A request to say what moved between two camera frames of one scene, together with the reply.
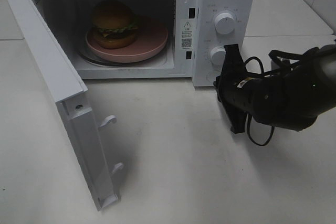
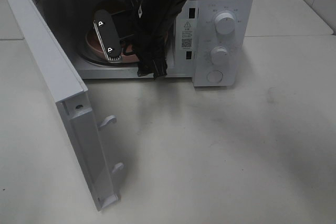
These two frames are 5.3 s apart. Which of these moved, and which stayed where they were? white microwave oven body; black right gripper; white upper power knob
Moved: black right gripper
Stayed: white microwave oven body; white upper power knob
